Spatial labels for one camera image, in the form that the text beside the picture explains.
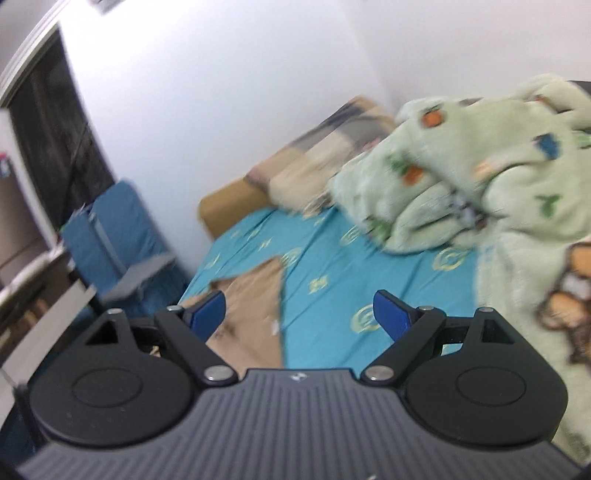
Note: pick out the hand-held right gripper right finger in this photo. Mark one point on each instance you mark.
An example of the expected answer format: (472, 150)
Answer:
(392, 318)

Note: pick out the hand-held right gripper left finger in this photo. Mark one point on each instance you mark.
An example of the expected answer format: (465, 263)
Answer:
(207, 316)

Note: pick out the tan printed T-shirt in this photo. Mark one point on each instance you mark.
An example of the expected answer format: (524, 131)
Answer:
(258, 314)

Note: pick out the turquoise smiley bed sheet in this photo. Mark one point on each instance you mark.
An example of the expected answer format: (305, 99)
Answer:
(332, 314)

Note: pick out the grey seat cushion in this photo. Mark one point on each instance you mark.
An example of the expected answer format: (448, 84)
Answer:
(138, 274)

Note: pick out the mustard yellow headboard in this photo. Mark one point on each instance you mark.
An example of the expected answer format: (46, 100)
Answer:
(226, 203)

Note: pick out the blue covered chair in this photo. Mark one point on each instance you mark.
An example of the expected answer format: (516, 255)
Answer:
(124, 221)
(76, 240)

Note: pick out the wooden dining table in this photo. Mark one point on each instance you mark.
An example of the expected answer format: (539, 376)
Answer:
(46, 323)

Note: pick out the plaid beige pillow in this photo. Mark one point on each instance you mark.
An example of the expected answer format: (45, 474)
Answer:
(314, 152)

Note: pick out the green printed fleece blanket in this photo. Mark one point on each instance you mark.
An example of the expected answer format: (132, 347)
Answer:
(485, 152)

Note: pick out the dark window with grille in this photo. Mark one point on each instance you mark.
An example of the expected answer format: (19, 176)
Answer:
(55, 129)

